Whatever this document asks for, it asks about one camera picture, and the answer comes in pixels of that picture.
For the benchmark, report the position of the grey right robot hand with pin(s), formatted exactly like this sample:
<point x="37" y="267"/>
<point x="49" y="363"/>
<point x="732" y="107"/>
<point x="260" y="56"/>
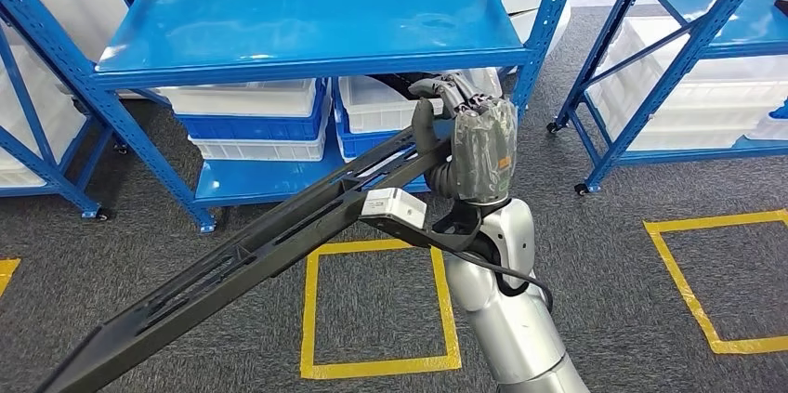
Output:
<point x="486" y="150"/>

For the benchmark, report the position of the long black plastic car part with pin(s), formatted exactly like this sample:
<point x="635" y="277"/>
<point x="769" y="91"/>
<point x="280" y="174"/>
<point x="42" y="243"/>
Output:
<point x="782" y="7"/>
<point x="185" y="298"/>

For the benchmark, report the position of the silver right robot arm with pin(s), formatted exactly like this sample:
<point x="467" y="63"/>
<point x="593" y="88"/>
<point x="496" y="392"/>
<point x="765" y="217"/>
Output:
<point x="511" y="328"/>

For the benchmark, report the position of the blue metal shelf rack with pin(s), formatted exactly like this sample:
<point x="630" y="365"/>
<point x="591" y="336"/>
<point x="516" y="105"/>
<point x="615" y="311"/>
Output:
<point x="43" y="171"/>
<point x="684" y="64"/>
<point x="308" y="21"/>

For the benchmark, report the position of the black caster wheel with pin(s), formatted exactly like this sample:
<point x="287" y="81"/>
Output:
<point x="552" y="128"/>
<point x="103" y="215"/>
<point x="581" y="189"/>

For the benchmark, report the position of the yellow floor tape square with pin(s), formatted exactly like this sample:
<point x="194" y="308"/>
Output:
<point x="678" y="273"/>
<point x="382" y="367"/>
<point x="7" y="270"/>

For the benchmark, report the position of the white vehicle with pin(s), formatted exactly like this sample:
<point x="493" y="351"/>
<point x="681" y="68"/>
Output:
<point x="74" y="15"/>

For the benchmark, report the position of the black camera bracket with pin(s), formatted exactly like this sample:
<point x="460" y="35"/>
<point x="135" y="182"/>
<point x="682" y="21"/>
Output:
<point x="458" y="227"/>

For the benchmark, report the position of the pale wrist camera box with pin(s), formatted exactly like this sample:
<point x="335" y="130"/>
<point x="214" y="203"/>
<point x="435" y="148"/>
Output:
<point x="394" y="205"/>

